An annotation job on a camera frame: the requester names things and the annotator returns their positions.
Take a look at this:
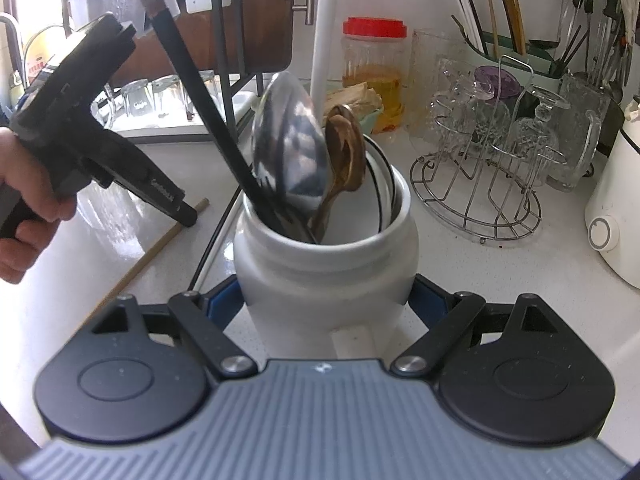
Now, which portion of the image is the white electric pot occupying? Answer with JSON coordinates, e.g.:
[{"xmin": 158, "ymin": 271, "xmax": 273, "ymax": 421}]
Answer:
[{"xmin": 585, "ymin": 95, "xmax": 640, "ymax": 290}]

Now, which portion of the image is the clear drinking glass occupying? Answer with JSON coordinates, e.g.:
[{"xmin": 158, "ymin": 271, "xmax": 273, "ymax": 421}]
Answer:
[
  {"xmin": 187, "ymin": 71, "xmax": 222, "ymax": 121},
  {"xmin": 120, "ymin": 79, "xmax": 153, "ymax": 118},
  {"xmin": 150, "ymin": 75, "xmax": 183, "ymax": 116}
]

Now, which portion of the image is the white ceramic spoon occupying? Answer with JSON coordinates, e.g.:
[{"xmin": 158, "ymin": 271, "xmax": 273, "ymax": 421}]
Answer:
[{"xmin": 360, "ymin": 132, "xmax": 396, "ymax": 231}]

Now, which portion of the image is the clear tall glass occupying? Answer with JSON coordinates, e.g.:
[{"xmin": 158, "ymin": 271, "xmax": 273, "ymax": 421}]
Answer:
[{"xmin": 411, "ymin": 29, "xmax": 463, "ymax": 138}]

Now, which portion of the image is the bundle of assorted chopsticks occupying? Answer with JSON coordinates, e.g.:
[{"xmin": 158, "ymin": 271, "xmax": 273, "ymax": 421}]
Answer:
[{"xmin": 446, "ymin": 0, "xmax": 528, "ymax": 58}]

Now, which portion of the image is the textured glass pitcher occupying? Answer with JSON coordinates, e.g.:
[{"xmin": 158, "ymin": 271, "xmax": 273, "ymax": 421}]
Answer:
[{"xmin": 547, "ymin": 72, "xmax": 608, "ymax": 193}]

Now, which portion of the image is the white ceramic mug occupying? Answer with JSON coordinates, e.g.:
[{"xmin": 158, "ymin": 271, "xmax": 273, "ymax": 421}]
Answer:
[{"xmin": 233, "ymin": 162, "xmax": 420, "ymax": 361}]

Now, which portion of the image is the bunch of slim cooking utensils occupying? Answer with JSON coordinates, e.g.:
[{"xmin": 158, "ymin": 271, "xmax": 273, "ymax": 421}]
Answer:
[{"xmin": 527, "ymin": 20, "xmax": 590, "ymax": 78}]

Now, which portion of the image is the row of hanging utensils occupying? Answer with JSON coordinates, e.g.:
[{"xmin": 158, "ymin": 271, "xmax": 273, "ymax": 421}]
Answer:
[{"xmin": 565, "ymin": 0, "xmax": 640, "ymax": 88}]

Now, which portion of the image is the wooden chopstick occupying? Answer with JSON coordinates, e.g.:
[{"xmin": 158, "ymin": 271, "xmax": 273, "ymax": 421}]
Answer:
[{"xmin": 106, "ymin": 199, "xmax": 209, "ymax": 307}]

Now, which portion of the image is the wooden cutting board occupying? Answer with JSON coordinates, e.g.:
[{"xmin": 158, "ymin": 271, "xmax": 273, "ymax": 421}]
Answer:
[{"xmin": 107, "ymin": 0, "xmax": 297, "ymax": 73}]

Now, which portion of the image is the gold metal spoon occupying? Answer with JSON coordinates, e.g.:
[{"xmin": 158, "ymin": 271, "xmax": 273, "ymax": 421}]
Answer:
[{"xmin": 312, "ymin": 104, "xmax": 367, "ymax": 241}]

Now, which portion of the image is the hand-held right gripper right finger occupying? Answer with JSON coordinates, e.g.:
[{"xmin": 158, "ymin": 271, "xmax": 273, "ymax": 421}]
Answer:
[{"xmin": 390, "ymin": 275, "xmax": 562, "ymax": 377}]

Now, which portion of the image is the dark gooseneck faucet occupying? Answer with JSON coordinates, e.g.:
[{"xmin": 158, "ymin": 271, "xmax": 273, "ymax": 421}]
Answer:
[{"xmin": 0, "ymin": 14, "xmax": 23, "ymax": 91}]

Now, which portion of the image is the wire glass rack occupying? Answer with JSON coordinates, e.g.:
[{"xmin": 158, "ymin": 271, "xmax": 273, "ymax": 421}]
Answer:
[{"xmin": 410, "ymin": 55, "xmax": 543, "ymax": 245}]

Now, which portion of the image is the red lid plastic jar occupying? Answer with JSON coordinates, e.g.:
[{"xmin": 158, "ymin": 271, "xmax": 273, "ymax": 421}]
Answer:
[{"xmin": 341, "ymin": 16, "xmax": 408, "ymax": 133}]

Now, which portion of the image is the green utensil drainer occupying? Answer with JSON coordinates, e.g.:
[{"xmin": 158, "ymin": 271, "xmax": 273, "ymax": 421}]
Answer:
[{"xmin": 467, "ymin": 35, "xmax": 576, "ymax": 81}]

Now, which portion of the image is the person's left hand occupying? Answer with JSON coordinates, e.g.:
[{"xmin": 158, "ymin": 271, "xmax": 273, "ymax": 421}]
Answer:
[{"xmin": 0, "ymin": 127, "xmax": 79, "ymax": 286}]

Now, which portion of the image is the crystal stemmed glass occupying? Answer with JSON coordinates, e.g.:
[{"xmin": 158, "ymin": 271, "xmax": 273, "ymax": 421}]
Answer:
[
  {"xmin": 465, "ymin": 90, "xmax": 511, "ymax": 171},
  {"xmin": 510, "ymin": 85, "xmax": 571, "ymax": 181},
  {"xmin": 430, "ymin": 57, "xmax": 476, "ymax": 161}
]

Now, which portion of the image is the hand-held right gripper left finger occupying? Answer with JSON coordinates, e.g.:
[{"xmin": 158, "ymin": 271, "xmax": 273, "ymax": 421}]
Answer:
[{"xmin": 90, "ymin": 275, "xmax": 258, "ymax": 377}]

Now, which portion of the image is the silver metal spoon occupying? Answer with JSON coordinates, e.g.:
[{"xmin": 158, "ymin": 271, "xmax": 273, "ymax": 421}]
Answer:
[{"xmin": 251, "ymin": 71, "xmax": 331, "ymax": 241}]

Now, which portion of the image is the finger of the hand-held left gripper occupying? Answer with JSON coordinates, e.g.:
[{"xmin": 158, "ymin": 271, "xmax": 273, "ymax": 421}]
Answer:
[{"xmin": 107, "ymin": 146, "xmax": 199, "ymax": 228}]

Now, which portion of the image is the black metal rack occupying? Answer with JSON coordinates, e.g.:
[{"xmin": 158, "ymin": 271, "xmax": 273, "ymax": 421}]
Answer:
[{"xmin": 60, "ymin": 0, "xmax": 266, "ymax": 131}]

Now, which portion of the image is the yellow oil jug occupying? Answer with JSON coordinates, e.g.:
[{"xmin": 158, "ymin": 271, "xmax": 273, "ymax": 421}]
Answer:
[{"xmin": 22, "ymin": 27, "xmax": 76, "ymax": 91}]

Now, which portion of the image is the white tray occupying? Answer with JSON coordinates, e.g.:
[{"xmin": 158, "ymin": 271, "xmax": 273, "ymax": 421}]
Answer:
[{"xmin": 107, "ymin": 92, "xmax": 256, "ymax": 137}]

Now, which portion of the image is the purple cup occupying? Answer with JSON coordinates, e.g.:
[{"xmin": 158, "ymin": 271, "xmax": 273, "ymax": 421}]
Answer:
[{"xmin": 472, "ymin": 65, "xmax": 521, "ymax": 103}]

